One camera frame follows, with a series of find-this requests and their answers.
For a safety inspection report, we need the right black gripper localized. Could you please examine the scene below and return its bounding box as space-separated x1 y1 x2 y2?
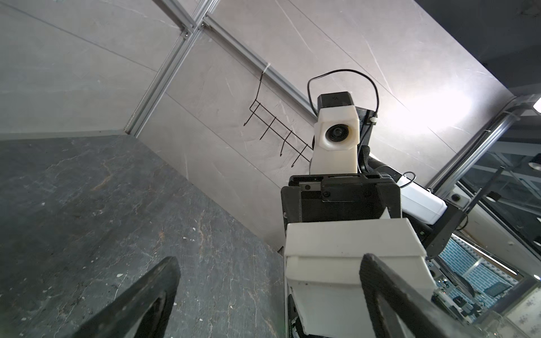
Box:
280 173 402 228

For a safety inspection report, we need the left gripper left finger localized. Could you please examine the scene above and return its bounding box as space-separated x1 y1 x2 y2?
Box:
70 256 181 337

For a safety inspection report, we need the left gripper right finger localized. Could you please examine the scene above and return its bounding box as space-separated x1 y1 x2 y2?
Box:
359 253 481 337

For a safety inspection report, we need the white gift box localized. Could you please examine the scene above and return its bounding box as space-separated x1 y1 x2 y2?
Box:
285 218 436 337

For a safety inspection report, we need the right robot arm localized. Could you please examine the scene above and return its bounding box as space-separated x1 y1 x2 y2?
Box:
281 145 466 259

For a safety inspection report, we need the black wall hook rack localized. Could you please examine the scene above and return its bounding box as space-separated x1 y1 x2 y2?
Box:
243 70 313 168

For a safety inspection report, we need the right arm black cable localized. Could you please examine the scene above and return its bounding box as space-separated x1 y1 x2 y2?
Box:
306 68 417 189

